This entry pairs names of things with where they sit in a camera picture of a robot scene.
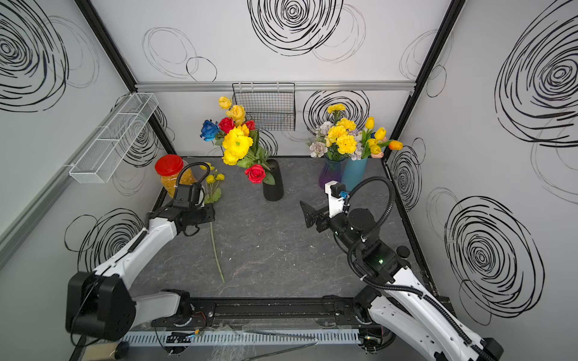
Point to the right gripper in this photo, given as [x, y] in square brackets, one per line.
[311, 215]

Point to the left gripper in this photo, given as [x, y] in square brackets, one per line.
[207, 219]

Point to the black vase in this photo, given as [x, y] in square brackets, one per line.
[273, 187]

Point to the yellow poppy stem large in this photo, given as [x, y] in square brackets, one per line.
[236, 144]

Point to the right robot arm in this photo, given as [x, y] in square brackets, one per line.
[397, 300]

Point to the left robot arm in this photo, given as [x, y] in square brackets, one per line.
[99, 304]

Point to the purple glass vase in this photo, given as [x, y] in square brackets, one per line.
[332, 171]

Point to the teal ceramic vase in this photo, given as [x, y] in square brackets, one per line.
[353, 173]

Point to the red lid plastic jar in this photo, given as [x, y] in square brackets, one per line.
[168, 168]

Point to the red rose low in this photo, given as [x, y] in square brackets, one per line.
[258, 175]

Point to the yellow carnation bouquet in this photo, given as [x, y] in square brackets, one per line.
[334, 139]

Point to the blue rose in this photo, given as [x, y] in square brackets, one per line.
[209, 131]

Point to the yellow tulip bouquet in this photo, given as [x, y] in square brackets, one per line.
[374, 141]

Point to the red rose top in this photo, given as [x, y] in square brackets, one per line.
[228, 124]

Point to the yellow rose stem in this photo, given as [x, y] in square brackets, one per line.
[236, 112]

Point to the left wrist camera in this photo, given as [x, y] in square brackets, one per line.
[188, 196]

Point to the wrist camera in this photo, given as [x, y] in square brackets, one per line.
[337, 196]
[188, 196]

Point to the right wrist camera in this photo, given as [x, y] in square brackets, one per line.
[337, 196]

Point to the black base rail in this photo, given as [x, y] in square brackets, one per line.
[236, 312]

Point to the white wire shelf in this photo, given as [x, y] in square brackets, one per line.
[115, 139]

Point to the black wire basket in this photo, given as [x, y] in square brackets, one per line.
[271, 105]

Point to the white cable duct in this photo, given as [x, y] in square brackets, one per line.
[240, 338]

